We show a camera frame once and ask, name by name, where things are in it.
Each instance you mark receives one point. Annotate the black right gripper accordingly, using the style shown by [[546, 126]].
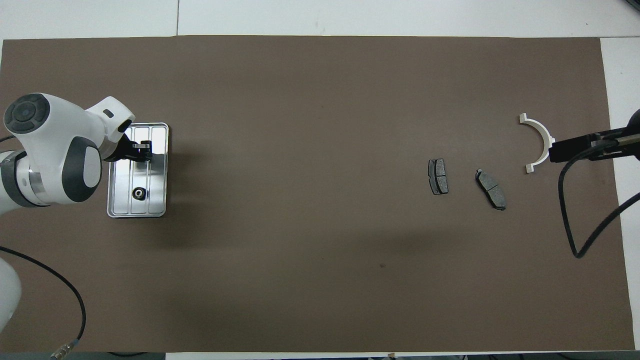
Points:
[[634, 119]]

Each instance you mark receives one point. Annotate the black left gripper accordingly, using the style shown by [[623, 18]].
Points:
[[120, 150]]

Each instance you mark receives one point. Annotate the small black round part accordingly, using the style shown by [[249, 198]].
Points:
[[134, 194]]

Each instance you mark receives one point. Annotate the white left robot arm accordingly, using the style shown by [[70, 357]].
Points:
[[55, 150]]

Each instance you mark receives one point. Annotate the silver metal tray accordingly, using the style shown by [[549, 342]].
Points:
[[157, 190]]

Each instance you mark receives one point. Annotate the dark grey curved brake pad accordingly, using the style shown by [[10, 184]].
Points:
[[490, 189]]

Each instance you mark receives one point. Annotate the dark grey rectangular brake pad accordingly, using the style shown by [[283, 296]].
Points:
[[438, 176]]

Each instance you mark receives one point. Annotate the brown table mat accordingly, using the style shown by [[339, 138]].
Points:
[[325, 150]]

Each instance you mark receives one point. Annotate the white curved plastic bracket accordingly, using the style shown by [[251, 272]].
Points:
[[542, 131]]

